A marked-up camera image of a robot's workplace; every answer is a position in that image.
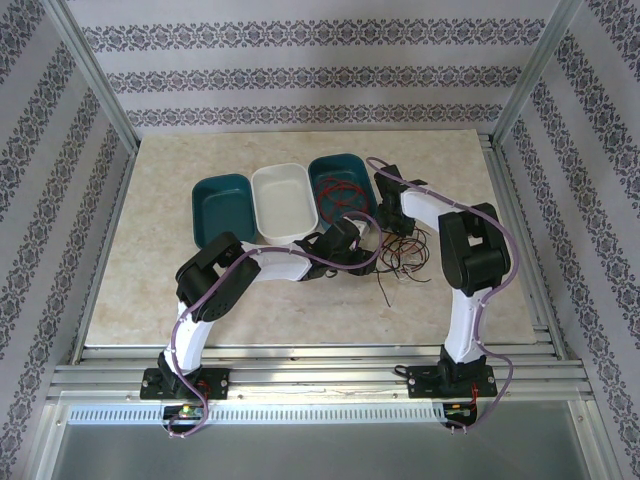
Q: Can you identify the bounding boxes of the thin white cable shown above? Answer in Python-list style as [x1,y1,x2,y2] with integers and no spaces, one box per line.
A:
[394,254,432,284]

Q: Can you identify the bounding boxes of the tangle of red black wires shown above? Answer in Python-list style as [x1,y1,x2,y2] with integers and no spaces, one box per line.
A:
[374,227,434,307]

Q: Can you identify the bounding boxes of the teal plastic bin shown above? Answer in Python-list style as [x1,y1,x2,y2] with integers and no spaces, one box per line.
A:
[192,173,259,254]
[308,153,380,235]

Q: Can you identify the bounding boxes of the white plastic bin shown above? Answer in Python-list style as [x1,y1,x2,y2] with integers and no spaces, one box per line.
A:
[250,163,320,247]

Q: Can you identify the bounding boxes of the grey metal sheet panel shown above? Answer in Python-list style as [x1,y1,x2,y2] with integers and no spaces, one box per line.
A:
[37,402,606,480]

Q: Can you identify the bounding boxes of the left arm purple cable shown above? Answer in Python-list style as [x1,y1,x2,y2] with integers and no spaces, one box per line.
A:
[167,212,385,441]

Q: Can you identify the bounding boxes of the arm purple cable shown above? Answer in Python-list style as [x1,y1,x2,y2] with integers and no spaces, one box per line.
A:
[366,156,519,434]
[167,212,385,441]

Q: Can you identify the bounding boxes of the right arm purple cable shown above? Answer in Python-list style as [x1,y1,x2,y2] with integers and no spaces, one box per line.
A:
[366,156,519,434]

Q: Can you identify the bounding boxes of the aluminium side rail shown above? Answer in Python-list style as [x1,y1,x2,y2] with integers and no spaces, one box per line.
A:
[479,132,569,361]
[69,144,139,364]

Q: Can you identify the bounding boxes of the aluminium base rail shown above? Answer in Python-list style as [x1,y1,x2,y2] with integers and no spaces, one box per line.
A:
[47,343,596,404]

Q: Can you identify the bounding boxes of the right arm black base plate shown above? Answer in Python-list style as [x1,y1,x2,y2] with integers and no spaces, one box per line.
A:
[407,363,499,400]

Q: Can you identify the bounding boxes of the slotted white cable duct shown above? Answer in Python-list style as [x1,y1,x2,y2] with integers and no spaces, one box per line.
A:
[67,404,446,425]

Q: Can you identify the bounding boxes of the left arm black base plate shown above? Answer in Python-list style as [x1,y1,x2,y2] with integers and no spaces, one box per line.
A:
[139,367,231,401]

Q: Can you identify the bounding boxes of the aluminium corner post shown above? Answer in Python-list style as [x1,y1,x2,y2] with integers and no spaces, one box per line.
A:
[42,0,140,151]
[492,0,586,146]

